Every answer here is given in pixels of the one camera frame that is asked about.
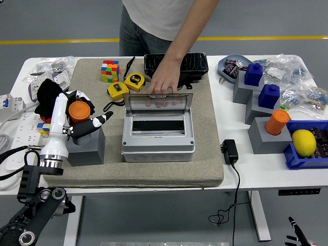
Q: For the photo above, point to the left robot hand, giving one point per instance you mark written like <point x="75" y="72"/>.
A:
<point x="57" y="128"/>

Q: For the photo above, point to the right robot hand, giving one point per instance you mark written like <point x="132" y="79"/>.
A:
<point x="294" y="225"/>

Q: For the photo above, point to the person's left hand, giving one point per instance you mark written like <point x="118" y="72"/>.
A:
<point x="164" y="79"/>

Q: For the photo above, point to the orange cylinder battery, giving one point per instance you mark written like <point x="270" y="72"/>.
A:
<point x="276" y="123"/>
<point x="78" y="112"/>

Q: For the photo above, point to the transparent hinged box lid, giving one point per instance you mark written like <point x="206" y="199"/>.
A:
<point x="138" y="95"/>

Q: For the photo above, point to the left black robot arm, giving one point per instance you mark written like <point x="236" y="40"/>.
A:
<point x="28" y="184"/>

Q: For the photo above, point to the person's left forearm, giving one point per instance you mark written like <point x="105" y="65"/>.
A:
<point x="189" y="33"/>

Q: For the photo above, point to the grey plastic junction box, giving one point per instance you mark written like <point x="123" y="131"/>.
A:
<point x="156" y="150"/>

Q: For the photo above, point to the small multicoloured puzzle cube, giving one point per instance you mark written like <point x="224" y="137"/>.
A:
<point x="42" y="126"/>

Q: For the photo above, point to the small red object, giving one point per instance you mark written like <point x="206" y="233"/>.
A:
<point x="44" y="118"/>

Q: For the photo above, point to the large yellow tape measure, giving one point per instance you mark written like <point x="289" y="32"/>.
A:
<point x="134" y="82"/>

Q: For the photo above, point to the black table control panel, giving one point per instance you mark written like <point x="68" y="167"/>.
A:
<point x="299" y="192"/>

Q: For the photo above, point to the black crinkled wrapped device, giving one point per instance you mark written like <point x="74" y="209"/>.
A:
<point x="194" y="64"/>

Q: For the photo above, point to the white power strip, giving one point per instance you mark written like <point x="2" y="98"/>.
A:
<point x="23" y="130"/>

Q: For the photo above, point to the white table leg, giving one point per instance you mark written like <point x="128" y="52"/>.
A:
<point x="260" y="217"/>
<point x="73" y="220"/>

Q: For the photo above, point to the black cloth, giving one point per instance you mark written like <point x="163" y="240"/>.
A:
<point x="47" y="92"/>

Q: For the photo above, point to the grey block holder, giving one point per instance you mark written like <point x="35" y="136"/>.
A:
<point x="253" y="114"/>
<point x="241" y="92"/>
<point x="87" y="153"/>
<point x="266" y="144"/>

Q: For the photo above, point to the small yellow tape measure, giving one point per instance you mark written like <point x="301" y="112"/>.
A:
<point x="118" y="91"/>

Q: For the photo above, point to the grey-brown fabric mat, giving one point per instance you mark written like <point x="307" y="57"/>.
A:
<point x="200" y="115"/>

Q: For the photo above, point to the white circuit breaker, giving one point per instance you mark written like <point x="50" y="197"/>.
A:
<point x="12" y="102"/>

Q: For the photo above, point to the large multicoloured puzzle cube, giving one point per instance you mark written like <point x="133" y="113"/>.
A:
<point x="110" y="71"/>

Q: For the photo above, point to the small metal clip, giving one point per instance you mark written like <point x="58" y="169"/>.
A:
<point x="221" y="80"/>

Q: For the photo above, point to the blue plastic bin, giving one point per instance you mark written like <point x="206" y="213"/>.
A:
<point x="294" y="161"/>

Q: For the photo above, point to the person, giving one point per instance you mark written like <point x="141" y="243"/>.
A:
<point x="153" y="15"/>

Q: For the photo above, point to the clear bag of parts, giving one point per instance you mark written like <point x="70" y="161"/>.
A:
<point x="46" y="64"/>
<point x="307" y="100"/>
<point x="289" y="69"/>

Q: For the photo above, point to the dark patterned packet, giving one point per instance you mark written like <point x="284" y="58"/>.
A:
<point x="231" y="61"/>
<point x="228" y="68"/>
<point x="235" y="72"/>

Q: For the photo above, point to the yellow lemon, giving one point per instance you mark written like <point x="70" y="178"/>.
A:
<point x="303" y="142"/>

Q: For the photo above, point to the dark brown packets pile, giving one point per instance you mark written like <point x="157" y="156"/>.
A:
<point x="323" y="146"/>

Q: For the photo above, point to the blue-grey oval dish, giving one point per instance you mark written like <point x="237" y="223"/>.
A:
<point x="246" y="59"/>

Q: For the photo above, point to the blue bottle-shaped block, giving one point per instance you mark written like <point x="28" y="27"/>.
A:
<point x="269" y="97"/>
<point x="253" y="75"/>

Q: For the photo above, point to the black power adapter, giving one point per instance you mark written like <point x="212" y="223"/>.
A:
<point x="230" y="151"/>

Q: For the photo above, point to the small green piece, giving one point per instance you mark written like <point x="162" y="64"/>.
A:
<point x="283" y="107"/>

